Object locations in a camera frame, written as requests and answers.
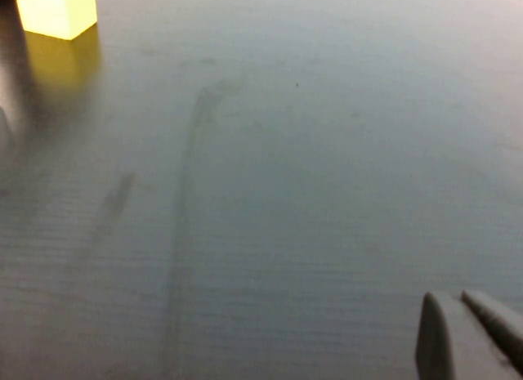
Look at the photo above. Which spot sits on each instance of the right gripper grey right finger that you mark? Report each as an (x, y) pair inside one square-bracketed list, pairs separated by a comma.
[(498, 327)]

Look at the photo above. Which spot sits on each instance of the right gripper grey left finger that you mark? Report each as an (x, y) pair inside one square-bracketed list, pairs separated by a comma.
[(435, 339)]

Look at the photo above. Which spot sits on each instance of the yellow foam cube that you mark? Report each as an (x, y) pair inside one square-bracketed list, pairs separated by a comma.
[(57, 10)]

